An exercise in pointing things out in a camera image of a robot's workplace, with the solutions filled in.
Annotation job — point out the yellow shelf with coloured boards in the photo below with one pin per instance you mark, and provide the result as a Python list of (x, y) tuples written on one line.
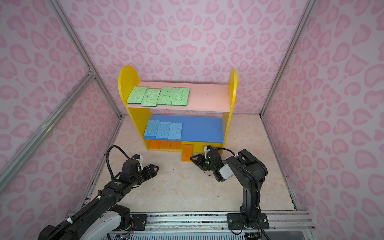
[(206, 118)]

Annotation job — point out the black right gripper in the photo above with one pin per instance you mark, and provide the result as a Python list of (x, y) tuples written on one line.
[(200, 161)]

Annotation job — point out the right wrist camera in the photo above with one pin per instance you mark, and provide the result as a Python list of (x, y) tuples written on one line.
[(206, 150)]

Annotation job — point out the right aluminium frame bar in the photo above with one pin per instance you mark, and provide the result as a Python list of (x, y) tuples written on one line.
[(308, 11)]

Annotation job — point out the blue sponge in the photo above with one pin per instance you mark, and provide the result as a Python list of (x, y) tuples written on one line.
[(175, 131), (151, 128), (163, 130)]

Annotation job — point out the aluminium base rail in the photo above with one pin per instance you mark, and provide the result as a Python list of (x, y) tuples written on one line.
[(278, 225)]

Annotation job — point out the orange sponge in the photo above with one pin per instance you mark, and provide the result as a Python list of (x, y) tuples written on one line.
[(175, 146), (187, 152), (154, 145), (165, 145)]

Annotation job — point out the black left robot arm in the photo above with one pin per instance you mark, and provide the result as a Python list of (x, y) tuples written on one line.
[(73, 228)]

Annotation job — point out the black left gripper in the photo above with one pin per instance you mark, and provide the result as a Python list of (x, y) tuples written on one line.
[(153, 172)]

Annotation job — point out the blue sponge front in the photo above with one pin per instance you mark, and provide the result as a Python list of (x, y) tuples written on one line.
[(175, 131)]

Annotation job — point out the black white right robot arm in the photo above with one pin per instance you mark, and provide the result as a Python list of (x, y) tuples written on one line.
[(248, 170)]

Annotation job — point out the green sponge bottom front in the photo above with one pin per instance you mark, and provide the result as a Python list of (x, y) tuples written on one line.
[(150, 98)]

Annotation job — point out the left aluminium frame bars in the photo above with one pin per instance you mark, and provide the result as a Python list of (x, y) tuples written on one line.
[(20, 159)]

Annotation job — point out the green sponge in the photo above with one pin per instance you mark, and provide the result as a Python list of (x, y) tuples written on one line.
[(166, 96), (150, 98), (180, 96), (137, 94)]

